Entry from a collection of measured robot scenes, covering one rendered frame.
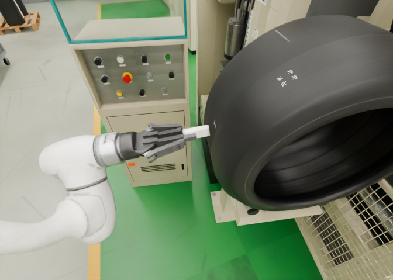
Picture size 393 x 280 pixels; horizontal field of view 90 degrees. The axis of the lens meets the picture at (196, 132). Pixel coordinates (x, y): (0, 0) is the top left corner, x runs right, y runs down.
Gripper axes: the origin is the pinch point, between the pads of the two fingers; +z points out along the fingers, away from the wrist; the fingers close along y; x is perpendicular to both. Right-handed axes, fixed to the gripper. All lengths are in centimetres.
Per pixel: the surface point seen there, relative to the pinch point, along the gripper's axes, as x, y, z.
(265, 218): 48, -9, 21
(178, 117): 45, 60, -10
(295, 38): -18.7, 4.2, 25.2
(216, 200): 126, 38, 5
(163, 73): 15, 65, -12
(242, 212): 40.2, -8.0, 11.7
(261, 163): 0.7, -12.9, 13.2
